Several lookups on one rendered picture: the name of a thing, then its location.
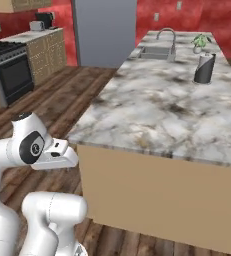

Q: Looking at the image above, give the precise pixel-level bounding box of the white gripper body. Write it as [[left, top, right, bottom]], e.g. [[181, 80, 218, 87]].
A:
[[30, 145, 80, 171]]

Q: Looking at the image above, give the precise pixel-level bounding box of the black and steel stove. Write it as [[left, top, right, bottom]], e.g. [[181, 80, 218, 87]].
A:
[[0, 39, 35, 107]]

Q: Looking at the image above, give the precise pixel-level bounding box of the grey fridge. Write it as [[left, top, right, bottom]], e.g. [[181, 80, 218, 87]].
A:
[[70, 0, 138, 70]]

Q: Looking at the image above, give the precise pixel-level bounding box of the beige base cupboard run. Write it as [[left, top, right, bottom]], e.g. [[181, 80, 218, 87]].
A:
[[0, 27, 68, 87]]

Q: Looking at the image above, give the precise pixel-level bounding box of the tan kitchen island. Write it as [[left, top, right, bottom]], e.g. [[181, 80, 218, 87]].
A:
[[66, 30, 231, 256]]

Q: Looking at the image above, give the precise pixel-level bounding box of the silver toaster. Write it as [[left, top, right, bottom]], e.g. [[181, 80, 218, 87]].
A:
[[29, 20, 46, 32]]

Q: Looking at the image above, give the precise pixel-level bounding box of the black coffee machine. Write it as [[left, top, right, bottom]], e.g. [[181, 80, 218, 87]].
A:
[[34, 11, 56, 31]]

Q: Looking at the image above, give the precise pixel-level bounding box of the steel sink basin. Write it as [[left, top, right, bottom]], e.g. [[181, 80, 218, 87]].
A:
[[137, 45, 173, 61]]

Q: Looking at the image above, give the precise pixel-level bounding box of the silver arched tap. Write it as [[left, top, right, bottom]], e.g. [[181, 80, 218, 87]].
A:
[[155, 27, 178, 63]]

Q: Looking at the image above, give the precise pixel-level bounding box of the black paper towel roll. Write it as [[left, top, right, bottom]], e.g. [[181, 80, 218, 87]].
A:
[[193, 51, 217, 85]]

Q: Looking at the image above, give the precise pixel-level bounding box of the small green potted plant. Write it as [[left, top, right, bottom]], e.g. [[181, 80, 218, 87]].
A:
[[190, 32, 213, 55]]

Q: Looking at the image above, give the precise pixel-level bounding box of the beige wall cupboard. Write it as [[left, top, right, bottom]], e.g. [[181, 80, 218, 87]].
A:
[[0, 0, 53, 14]]

